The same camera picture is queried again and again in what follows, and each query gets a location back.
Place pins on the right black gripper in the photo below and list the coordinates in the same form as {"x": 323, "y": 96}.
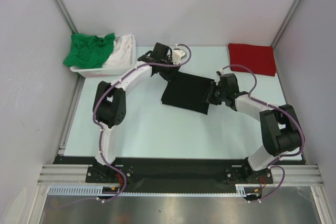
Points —
{"x": 211, "y": 99}

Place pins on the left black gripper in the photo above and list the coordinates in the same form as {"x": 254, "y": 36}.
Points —
{"x": 173, "y": 73}

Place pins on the black t shirt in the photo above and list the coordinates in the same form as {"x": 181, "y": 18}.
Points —
{"x": 187, "y": 91}

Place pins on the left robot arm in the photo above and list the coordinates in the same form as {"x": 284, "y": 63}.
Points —
{"x": 110, "y": 106}

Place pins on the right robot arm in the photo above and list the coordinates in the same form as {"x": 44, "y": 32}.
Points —
{"x": 281, "y": 133}

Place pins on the folded red t shirt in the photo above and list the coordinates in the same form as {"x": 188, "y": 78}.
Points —
{"x": 258, "y": 59}

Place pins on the white t shirt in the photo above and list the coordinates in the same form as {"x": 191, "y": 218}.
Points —
{"x": 122, "y": 53}

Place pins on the white laundry basket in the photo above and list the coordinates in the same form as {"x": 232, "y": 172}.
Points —
{"x": 100, "y": 72}

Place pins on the green t shirt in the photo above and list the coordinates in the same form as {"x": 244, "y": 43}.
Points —
{"x": 89, "y": 52}

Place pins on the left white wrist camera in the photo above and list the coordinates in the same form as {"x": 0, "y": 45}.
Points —
{"x": 177, "y": 55}

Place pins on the right white cable duct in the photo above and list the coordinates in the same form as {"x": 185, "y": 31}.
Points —
{"x": 249, "y": 189}

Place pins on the white cable duct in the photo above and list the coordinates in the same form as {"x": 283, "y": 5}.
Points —
{"x": 72, "y": 190}
{"x": 249, "y": 189}

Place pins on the aluminium rail frame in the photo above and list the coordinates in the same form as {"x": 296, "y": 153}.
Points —
{"x": 59, "y": 174}

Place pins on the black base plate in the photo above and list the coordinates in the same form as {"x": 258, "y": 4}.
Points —
{"x": 169, "y": 175}

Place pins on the right corner aluminium post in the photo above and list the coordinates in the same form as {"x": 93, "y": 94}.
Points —
{"x": 288, "y": 17}

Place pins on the corner aluminium post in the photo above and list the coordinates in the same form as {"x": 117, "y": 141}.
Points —
{"x": 288, "y": 17}
{"x": 66, "y": 15}

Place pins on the left corner aluminium post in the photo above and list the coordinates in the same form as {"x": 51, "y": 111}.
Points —
{"x": 66, "y": 15}

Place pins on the left white cable duct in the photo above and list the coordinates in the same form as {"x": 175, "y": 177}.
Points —
{"x": 72, "y": 190}

